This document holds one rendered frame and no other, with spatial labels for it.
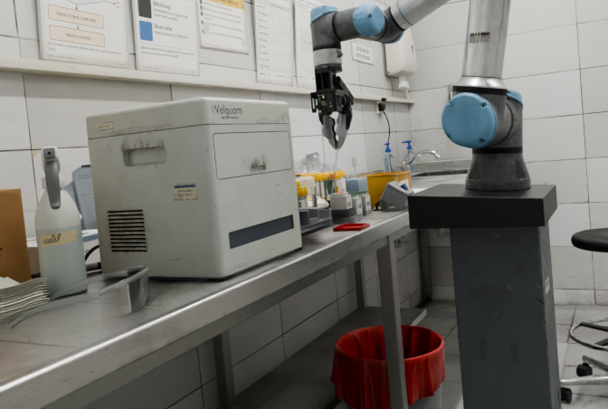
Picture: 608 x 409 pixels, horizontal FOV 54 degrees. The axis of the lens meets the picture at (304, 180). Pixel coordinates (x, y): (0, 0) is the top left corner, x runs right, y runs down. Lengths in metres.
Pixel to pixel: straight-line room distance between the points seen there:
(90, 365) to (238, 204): 0.40
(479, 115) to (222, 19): 1.17
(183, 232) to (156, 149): 0.15
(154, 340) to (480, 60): 0.88
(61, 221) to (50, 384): 0.38
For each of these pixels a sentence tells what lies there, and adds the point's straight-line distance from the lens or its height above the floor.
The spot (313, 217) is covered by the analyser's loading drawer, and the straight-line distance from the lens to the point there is 1.31.
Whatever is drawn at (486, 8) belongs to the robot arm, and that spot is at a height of 1.33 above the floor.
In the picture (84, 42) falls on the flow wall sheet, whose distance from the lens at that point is 1.68.
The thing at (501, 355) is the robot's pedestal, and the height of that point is 0.56.
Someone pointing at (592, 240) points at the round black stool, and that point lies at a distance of 2.43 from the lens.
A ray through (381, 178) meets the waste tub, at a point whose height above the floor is 0.96.
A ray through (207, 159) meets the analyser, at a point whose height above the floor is 1.07.
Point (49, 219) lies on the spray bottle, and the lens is 1.02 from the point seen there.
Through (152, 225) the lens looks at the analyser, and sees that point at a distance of 1.05.
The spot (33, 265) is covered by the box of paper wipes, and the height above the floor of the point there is 0.90.
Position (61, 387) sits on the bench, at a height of 0.85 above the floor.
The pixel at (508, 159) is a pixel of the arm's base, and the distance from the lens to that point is 1.45.
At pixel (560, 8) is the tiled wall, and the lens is 3.90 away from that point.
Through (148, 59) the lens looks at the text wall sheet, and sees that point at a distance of 1.84.
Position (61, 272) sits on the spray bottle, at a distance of 1.03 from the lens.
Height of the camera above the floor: 1.08
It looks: 3 degrees down
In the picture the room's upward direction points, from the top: 5 degrees counter-clockwise
